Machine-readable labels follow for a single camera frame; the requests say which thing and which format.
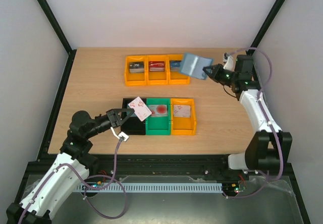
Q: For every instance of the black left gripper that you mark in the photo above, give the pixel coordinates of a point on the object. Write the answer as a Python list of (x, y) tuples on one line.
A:
[(112, 112)]

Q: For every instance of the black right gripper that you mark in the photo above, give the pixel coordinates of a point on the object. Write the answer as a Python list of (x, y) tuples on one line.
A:
[(216, 72)]

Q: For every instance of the white card with grey stripe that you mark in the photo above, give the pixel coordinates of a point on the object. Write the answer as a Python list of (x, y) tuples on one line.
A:
[(141, 110)]

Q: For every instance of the blue leather card holder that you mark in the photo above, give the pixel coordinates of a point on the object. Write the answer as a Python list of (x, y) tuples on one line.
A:
[(192, 66)]

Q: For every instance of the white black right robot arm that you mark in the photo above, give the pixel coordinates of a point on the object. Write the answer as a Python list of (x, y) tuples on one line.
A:
[(269, 148)]

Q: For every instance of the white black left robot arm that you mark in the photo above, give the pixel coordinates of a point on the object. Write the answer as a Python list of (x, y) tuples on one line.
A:
[(71, 168)]

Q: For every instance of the white red circle card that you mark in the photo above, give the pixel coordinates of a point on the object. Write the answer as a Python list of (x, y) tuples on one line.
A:
[(158, 110)]

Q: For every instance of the blue card in rear bin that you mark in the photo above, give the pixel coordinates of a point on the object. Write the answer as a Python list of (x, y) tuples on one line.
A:
[(175, 65)]

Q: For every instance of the dark card in rear bin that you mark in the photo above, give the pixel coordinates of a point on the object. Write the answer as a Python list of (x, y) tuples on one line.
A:
[(136, 67)]

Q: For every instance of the white patterned card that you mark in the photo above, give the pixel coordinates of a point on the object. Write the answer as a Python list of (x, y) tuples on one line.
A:
[(182, 111)]

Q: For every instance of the red card in rear bin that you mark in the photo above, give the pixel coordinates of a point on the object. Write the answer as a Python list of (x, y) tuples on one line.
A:
[(156, 66)]

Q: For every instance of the black plastic bin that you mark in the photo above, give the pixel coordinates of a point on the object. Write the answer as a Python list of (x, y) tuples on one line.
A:
[(133, 125)]

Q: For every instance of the green plastic bin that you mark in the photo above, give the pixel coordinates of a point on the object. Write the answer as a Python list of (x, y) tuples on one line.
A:
[(159, 125)]

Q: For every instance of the orange rear triple bin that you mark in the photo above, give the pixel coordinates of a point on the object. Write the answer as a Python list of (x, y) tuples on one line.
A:
[(154, 78)]

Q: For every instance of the orange front plastic bin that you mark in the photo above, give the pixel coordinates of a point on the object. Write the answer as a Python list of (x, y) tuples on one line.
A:
[(183, 126)]

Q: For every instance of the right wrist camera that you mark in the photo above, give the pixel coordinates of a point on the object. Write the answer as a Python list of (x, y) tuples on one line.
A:
[(228, 61)]

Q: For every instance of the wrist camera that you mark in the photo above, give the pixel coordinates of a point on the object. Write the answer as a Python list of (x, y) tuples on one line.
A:
[(228, 61), (120, 136)]

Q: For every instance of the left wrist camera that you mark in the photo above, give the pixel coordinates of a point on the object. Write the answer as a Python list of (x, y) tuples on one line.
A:
[(120, 136)]

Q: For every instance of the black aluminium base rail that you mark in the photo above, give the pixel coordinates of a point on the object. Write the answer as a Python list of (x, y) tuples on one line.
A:
[(208, 167)]

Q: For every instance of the light blue slotted cable duct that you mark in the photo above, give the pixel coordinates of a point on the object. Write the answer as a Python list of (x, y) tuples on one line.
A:
[(158, 188)]

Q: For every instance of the black frame post right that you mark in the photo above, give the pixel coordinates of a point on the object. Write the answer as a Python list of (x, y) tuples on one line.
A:
[(267, 22)]

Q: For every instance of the black frame post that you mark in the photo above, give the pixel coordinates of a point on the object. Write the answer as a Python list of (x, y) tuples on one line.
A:
[(267, 22), (55, 25)]

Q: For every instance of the black frame post left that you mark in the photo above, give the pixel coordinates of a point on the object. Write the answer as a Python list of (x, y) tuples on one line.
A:
[(55, 25)]

